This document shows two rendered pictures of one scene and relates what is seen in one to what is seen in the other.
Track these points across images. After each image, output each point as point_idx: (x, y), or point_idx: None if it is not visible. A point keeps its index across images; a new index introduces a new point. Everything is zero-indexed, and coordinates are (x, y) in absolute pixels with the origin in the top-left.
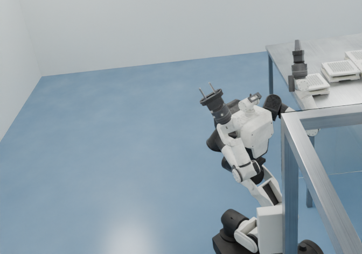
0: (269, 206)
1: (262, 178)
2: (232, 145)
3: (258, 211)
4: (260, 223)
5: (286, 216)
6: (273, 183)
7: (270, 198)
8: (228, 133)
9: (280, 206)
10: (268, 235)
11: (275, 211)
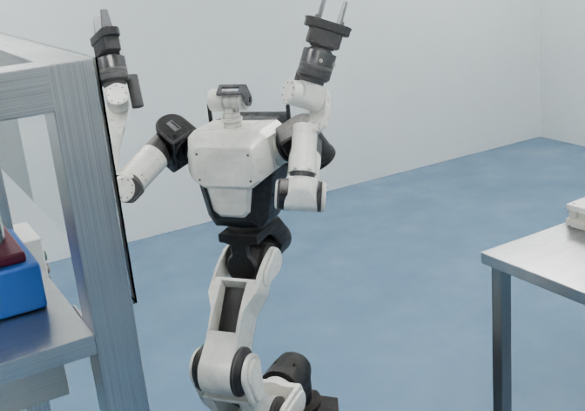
0: (29, 227)
1: (250, 275)
2: None
3: (16, 224)
4: None
5: None
6: (245, 291)
7: (232, 315)
8: (110, 109)
9: (30, 233)
10: None
11: (17, 232)
